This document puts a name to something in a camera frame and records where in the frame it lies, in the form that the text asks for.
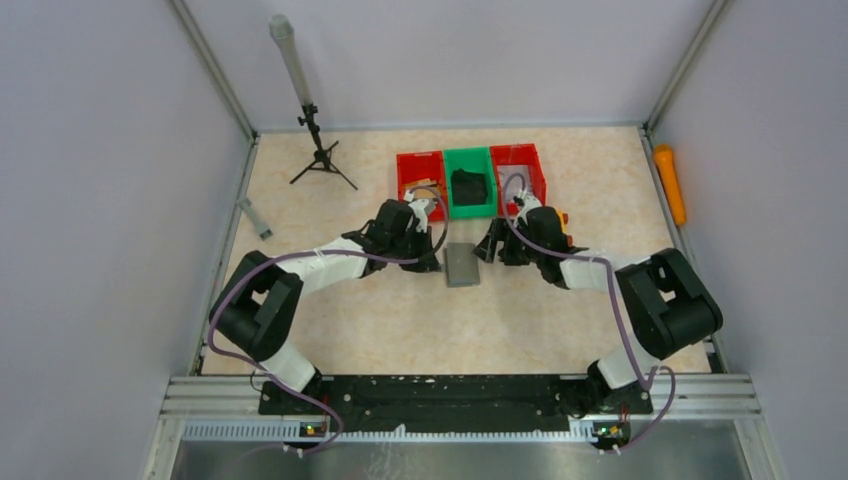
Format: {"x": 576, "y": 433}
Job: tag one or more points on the left red bin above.
{"x": 419, "y": 165}

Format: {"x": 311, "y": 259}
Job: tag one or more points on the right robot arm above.
{"x": 659, "y": 302}

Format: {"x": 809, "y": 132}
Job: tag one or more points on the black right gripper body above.
{"x": 512, "y": 246}

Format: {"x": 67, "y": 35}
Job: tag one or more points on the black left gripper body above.
{"x": 419, "y": 252}

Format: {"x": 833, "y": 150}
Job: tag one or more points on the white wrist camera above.
{"x": 525, "y": 202}
{"x": 421, "y": 208}

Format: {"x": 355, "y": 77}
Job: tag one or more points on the clear bag in bin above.
{"x": 514, "y": 180}

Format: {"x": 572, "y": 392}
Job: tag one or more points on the right red bin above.
{"x": 520, "y": 154}

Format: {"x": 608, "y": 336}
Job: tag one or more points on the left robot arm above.
{"x": 256, "y": 309}

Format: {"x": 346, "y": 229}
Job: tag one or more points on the orange flashlight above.
{"x": 664, "y": 161}

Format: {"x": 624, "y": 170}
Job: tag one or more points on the black item in bin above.
{"x": 469, "y": 188}

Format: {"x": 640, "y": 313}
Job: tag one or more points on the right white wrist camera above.
{"x": 525, "y": 202}

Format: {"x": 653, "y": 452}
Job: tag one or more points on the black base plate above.
{"x": 457, "y": 403}

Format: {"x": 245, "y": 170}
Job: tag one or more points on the yellow toy brick car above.
{"x": 563, "y": 219}

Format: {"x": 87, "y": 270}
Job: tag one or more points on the small grey bracket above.
{"x": 262, "y": 228}

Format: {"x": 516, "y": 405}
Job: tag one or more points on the red bin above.
{"x": 520, "y": 154}
{"x": 419, "y": 165}

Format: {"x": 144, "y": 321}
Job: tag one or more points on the green bin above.
{"x": 476, "y": 159}

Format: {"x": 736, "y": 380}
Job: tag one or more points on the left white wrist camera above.
{"x": 421, "y": 208}

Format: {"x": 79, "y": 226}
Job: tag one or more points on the black tripod with grey tube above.
{"x": 282, "y": 33}

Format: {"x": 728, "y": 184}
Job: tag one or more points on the grey card holder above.
{"x": 461, "y": 265}

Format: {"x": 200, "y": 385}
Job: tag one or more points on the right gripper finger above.
{"x": 497, "y": 230}
{"x": 486, "y": 250}

